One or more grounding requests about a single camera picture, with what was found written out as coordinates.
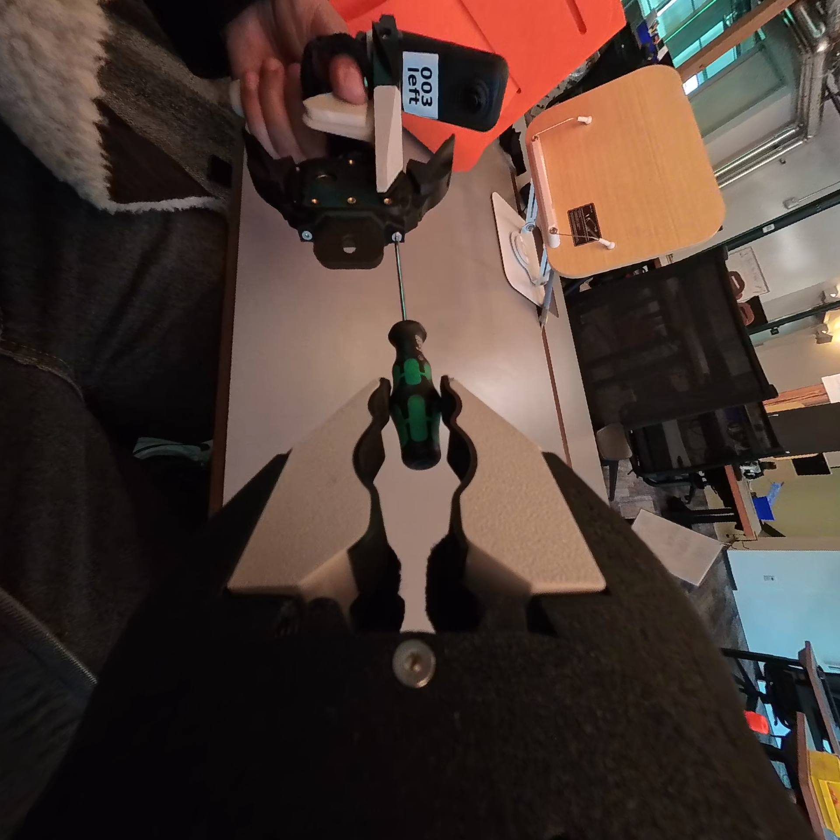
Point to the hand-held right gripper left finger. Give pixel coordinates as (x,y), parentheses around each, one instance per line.
(302,525)

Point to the white paper sheet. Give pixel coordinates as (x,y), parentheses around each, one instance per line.
(676,544)

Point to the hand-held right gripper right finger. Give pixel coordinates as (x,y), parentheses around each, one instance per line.
(525,525)

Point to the orange fabric bag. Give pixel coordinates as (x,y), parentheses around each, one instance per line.
(512,59)

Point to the person's left hand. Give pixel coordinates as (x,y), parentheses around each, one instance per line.
(282,79)

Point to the white stand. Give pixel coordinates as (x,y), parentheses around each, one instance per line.
(525,249)

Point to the black mesh office chair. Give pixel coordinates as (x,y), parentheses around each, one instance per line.
(669,367)

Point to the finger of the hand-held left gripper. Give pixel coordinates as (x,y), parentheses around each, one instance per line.
(388,144)

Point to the tilted wooden board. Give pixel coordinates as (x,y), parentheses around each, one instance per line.
(630,170)

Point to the yellow plastic bin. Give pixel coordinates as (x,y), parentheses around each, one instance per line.
(823,787)

